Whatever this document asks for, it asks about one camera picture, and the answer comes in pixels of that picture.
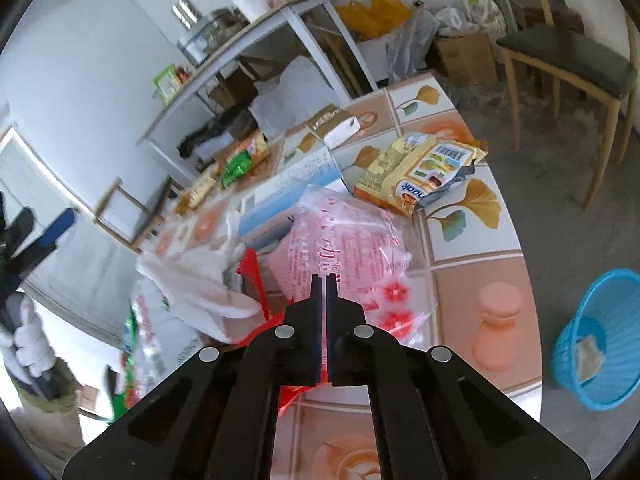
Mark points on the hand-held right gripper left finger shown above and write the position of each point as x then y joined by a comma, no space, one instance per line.
307,340

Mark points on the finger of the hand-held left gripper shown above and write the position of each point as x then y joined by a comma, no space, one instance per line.
56,230
20,230

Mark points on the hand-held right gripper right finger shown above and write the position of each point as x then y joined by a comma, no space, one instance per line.
345,345

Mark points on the pink printed plastic bag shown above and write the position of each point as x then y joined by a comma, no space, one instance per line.
340,240

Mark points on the blue plastic wastebasket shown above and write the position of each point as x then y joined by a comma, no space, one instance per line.
615,395

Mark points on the person's left forearm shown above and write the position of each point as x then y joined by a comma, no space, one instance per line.
45,420

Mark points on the person's left hand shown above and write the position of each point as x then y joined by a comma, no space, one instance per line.
27,345

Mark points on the red packet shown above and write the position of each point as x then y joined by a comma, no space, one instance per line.
252,280

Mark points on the white crumpled plastic bag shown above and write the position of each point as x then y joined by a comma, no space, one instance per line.
200,280

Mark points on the patterned tablecloth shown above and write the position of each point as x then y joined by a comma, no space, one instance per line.
475,280

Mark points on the pink white packet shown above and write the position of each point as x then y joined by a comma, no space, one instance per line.
160,340

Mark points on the small yellow packet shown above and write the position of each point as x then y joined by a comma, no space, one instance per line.
200,190

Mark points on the blue white carton box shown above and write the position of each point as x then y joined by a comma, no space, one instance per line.
290,190

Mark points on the large green snack packet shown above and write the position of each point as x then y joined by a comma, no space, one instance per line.
122,400

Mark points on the black cloth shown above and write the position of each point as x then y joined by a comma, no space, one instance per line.
210,135

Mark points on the green packet on shelf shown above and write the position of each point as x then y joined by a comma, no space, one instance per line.
165,84

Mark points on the yellow snack packet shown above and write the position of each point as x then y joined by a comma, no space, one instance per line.
400,170

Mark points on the small green packet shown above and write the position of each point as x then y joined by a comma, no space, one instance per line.
235,167

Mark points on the red jar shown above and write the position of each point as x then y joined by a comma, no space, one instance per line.
183,74

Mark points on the orange yellow packet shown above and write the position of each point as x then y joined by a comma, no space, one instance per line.
252,145

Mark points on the brown white tissue pack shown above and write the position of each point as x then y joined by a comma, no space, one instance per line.
335,127

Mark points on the small cardboard box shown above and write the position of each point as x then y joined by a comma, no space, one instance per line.
235,90

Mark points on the crumpled paper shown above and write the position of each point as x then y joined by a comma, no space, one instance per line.
590,357

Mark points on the metal box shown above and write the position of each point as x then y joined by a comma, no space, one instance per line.
210,37

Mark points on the large white bag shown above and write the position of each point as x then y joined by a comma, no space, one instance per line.
295,90

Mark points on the clear plastic bag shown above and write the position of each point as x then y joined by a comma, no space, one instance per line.
412,45

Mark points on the white shelf table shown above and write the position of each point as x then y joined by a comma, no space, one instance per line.
295,17

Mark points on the yellow plastic bag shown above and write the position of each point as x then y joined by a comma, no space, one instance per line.
372,15

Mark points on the wooden chair dark seat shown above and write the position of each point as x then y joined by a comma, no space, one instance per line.
565,60

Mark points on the white shopping bag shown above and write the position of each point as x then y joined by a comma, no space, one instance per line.
475,7

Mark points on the dark wooden stool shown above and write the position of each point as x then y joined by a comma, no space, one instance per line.
565,17

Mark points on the wooden frame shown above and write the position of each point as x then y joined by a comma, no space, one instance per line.
115,210

